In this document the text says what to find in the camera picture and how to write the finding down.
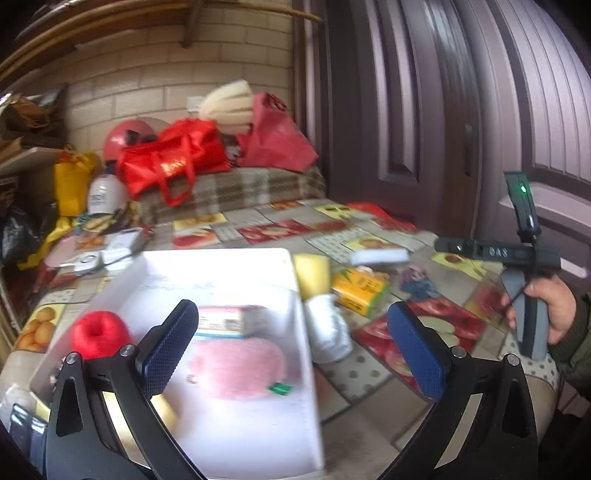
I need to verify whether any person's right forearm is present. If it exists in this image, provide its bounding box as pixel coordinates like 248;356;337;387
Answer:
549;291;591;393

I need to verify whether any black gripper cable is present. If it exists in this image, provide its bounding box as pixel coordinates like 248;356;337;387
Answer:
501;272;539;319

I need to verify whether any white grey sponge block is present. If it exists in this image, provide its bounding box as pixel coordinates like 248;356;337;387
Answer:
346;247;411;267

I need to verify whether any white tray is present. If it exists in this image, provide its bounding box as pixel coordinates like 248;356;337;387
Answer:
28;248;326;478

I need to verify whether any orange juice carton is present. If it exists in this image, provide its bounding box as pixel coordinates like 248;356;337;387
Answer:
331;268;392;319

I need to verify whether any yellow sponge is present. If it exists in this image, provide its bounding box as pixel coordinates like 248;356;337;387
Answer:
294;254;331;298

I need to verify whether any white crumpled cloth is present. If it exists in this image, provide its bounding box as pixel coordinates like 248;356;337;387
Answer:
302;293;354;365

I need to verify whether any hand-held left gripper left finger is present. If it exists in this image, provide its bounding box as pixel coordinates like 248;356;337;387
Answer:
45;298;208;480

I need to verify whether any pink plate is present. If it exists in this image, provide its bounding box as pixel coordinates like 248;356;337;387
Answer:
44;235;93;268

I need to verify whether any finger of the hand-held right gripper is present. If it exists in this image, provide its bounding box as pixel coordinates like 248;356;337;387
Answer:
435;237;513;262

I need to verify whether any white round gadget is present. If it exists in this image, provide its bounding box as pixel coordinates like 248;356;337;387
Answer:
69;251;105;278

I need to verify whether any fruit print tablecloth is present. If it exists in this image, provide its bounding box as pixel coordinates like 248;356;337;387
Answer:
0;198;561;480

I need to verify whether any dark packet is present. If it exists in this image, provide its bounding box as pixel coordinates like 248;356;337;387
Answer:
9;401;49;462

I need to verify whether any white shelf board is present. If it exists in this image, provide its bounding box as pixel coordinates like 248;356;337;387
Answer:
0;145;65;176

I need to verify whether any cream knitted item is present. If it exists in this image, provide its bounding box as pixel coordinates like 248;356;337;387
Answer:
201;79;254;136

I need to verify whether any colourful snack packet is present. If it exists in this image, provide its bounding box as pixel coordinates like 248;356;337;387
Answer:
76;212;139;236

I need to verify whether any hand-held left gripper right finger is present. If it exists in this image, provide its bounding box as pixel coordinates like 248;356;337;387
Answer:
385;301;540;480

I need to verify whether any pink plush toy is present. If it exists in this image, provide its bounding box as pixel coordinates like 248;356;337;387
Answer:
187;339;291;400

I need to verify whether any brown leather bag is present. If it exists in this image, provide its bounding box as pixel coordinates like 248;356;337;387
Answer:
4;95;65;134

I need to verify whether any red apple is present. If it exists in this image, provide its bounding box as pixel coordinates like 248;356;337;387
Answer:
71;311;132;361

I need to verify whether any plaid covered bench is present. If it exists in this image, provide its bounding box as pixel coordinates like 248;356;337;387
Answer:
139;165;328;224

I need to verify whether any person's right hand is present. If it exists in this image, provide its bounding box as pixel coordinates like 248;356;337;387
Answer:
501;274;579;345

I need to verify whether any white packet with blue label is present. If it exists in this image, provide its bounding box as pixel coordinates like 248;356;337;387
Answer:
194;305;289;340

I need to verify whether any black plastic bag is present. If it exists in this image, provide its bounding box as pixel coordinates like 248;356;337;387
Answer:
0;203;56;266

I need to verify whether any yellow bag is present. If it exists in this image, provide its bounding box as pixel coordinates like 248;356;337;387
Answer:
54;150;100;217

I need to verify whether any white small box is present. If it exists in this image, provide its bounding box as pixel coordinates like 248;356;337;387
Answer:
99;228;146;271

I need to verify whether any red helmet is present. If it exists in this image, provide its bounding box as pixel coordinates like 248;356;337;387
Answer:
102;117;171;162

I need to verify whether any white round jar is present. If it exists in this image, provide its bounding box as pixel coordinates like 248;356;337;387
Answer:
87;173;127;215

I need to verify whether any red cloth bag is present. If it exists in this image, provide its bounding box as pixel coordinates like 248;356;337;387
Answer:
235;91;319;174

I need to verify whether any shiny red tote bag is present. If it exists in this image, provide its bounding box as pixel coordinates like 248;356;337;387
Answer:
115;117;232;208

